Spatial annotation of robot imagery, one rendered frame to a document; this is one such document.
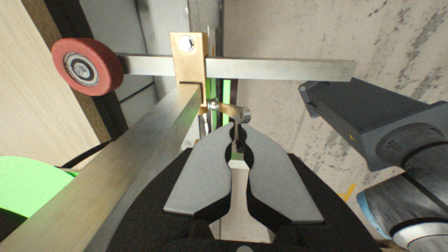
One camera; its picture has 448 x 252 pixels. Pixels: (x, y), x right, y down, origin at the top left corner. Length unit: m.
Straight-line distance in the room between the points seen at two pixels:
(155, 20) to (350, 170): 1.98
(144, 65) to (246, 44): 0.89
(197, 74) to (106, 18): 0.26
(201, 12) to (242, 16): 0.71
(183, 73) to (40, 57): 0.20
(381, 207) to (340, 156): 1.08
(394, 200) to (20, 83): 0.96
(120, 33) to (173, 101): 0.31
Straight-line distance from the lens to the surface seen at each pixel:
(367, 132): 0.82
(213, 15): 0.42
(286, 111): 1.32
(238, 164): 0.41
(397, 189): 0.78
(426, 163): 0.81
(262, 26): 1.13
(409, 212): 0.76
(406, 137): 0.85
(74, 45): 0.30
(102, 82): 0.29
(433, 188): 0.78
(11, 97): 0.44
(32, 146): 0.51
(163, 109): 0.18
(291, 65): 0.28
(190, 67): 0.26
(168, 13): 0.53
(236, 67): 0.26
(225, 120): 0.48
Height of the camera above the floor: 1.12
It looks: 58 degrees down
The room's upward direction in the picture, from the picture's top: 173 degrees counter-clockwise
